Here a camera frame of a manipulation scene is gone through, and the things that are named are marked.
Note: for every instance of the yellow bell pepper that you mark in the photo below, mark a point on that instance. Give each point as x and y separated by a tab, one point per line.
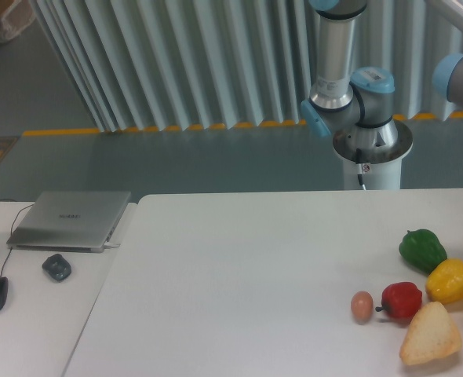
445	282

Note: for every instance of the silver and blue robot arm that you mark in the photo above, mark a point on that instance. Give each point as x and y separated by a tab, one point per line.
355	108

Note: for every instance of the green bell pepper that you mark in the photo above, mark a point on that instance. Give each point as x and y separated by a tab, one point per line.
422	250

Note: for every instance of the red bell pepper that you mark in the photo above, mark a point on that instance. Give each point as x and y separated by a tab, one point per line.
400	300

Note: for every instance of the bread slice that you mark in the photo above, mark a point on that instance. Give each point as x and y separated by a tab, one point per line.
432	335

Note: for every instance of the brown egg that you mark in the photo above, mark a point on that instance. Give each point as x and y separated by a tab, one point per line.
362	306

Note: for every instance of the white folding partition screen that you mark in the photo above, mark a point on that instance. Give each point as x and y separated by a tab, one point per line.
161	64

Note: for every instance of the silver closed laptop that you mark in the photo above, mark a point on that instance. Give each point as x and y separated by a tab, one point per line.
81	221

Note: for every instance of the dark grey controller device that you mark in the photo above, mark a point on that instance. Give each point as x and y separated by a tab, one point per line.
57	267

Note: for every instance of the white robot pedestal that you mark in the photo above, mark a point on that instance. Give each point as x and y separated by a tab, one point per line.
372	157

